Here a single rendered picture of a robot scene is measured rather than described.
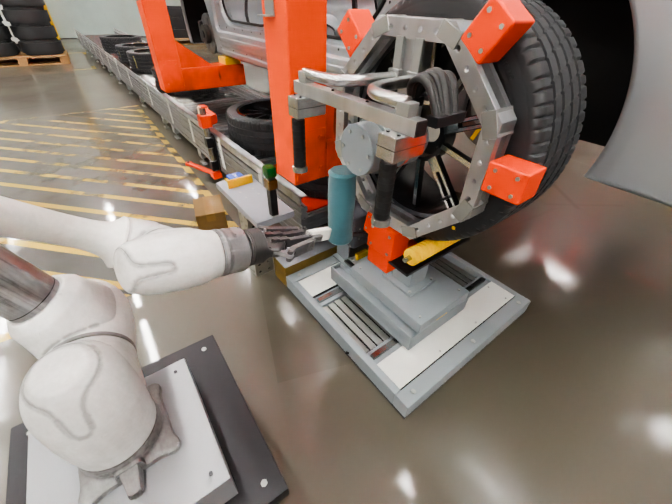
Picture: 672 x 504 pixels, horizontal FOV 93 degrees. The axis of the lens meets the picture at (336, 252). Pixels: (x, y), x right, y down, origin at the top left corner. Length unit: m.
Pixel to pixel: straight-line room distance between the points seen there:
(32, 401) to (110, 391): 0.10
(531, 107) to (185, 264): 0.73
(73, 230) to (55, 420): 0.30
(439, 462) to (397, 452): 0.13
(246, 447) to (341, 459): 0.39
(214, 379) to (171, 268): 0.52
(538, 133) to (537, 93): 0.08
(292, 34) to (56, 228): 0.90
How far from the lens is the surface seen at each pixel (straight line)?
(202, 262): 0.58
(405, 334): 1.28
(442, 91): 0.71
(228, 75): 3.27
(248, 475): 0.90
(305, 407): 1.28
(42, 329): 0.82
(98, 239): 0.71
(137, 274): 0.57
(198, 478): 0.82
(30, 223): 0.65
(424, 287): 1.37
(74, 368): 0.70
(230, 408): 0.97
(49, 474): 0.96
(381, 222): 0.72
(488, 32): 0.78
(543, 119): 0.84
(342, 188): 0.98
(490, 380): 1.47
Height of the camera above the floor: 1.15
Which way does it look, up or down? 38 degrees down
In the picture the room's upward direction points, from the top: 2 degrees clockwise
